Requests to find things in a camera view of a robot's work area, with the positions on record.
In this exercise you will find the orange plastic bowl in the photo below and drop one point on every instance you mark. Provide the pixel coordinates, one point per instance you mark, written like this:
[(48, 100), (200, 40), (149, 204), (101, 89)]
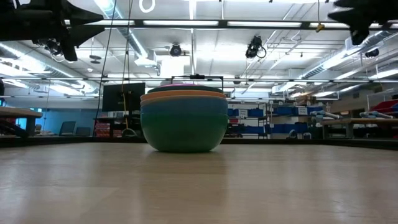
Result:
[(183, 96)]

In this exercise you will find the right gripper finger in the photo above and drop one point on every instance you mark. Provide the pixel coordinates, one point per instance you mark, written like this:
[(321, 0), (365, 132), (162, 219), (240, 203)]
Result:
[(357, 3), (354, 18)]

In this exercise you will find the black ceiling camera cluster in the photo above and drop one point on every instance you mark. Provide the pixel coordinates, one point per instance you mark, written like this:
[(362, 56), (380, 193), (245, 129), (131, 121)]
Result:
[(53, 48)]

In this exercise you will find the red storage bins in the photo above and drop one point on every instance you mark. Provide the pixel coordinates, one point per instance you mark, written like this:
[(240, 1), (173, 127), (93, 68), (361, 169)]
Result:
[(103, 130)]

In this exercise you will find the round ceiling fixture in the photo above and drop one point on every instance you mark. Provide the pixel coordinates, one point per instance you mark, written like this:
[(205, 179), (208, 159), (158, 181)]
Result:
[(95, 57)]

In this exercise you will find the lime green plastic bowl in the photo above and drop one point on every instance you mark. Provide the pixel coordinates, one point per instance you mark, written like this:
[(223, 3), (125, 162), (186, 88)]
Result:
[(183, 133)]

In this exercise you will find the black table edge frame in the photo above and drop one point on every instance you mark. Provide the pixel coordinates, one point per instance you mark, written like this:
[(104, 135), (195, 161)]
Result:
[(280, 141)]

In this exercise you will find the yellow hanging tag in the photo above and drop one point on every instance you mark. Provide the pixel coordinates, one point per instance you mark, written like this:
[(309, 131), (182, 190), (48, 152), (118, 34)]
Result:
[(320, 28)]

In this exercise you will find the light grey tube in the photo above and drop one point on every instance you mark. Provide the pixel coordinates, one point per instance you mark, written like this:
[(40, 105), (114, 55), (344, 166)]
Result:
[(326, 114), (376, 114)]

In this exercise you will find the grey chair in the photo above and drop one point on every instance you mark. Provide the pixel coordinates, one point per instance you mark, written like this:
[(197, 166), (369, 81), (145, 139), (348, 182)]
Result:
[(83, 131), (67, 128)]

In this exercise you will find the wooden workbench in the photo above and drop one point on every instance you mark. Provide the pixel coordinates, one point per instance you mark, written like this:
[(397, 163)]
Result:
[(18, 112), (357, 121)]

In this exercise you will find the large red bin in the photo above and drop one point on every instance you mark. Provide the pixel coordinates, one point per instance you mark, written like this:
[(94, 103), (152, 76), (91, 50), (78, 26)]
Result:
[(387, 105)]

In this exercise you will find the small black ceiling camera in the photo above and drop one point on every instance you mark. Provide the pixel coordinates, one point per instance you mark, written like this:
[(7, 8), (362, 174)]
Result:
[(372, 53)]

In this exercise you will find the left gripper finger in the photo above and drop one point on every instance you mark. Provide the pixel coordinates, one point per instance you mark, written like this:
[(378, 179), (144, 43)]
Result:
[(81, 34), (77, 15)]

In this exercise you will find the shelf with blue bins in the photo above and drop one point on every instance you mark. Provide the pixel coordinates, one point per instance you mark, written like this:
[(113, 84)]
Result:
[(286, 128)]

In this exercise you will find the black overhead light bar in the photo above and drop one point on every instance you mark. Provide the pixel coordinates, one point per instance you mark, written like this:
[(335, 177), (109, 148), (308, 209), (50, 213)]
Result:
[(222, 23)]

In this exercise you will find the round black ceiling camera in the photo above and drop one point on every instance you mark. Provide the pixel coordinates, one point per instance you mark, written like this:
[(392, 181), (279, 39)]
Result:
[(176, 50)]

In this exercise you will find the teal plastic bowl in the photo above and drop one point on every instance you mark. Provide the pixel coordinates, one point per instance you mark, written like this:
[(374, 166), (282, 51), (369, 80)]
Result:
[(186, 89)]

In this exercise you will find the black monitor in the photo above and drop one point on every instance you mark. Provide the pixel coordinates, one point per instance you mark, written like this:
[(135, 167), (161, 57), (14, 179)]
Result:
[(115, 96)]

